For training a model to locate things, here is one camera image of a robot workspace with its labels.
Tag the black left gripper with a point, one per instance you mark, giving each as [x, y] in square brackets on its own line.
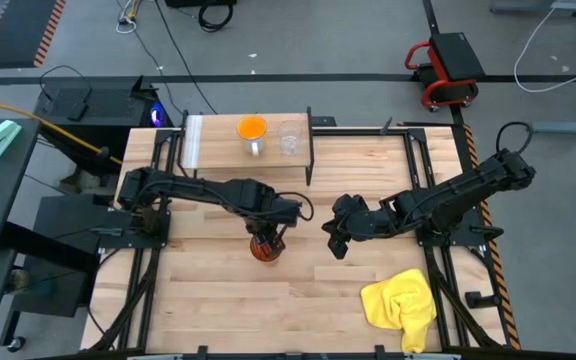
[267, 232]

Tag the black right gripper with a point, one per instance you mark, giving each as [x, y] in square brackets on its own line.
[353, 217]

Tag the red faceted glass cup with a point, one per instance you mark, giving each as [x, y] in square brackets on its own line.
[260, 255]

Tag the yellow and white ceramic mug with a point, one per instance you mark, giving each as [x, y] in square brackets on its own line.
[252, 129]

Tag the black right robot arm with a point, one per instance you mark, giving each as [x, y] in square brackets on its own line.
[448, 200]

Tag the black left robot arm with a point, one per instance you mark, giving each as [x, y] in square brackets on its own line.
[208, 192]

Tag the wooden shelf with black legs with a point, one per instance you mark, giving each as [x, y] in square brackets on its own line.
[218, 145]

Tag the yellow microfibre cloth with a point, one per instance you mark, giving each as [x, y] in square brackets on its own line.
[398, 305]

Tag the clear glass cup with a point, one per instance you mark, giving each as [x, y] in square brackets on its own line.
[289, 137]

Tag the orange black hazard strip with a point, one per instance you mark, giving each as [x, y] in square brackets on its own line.
[488, 235]

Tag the black rolling stand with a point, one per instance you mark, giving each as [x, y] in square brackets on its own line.
[68, 217]

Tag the black computer tower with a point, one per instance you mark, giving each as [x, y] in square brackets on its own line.
[103, 107]

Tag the red and black rolling stool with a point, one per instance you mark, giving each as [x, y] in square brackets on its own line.
[455, 57]

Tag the mint green stapler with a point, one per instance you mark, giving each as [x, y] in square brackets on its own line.
[0, 137]

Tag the black mat with orange stripes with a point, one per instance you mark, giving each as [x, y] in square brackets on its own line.
[18, 32]

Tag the black aluminium table frame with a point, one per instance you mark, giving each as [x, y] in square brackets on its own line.
[410, 165]

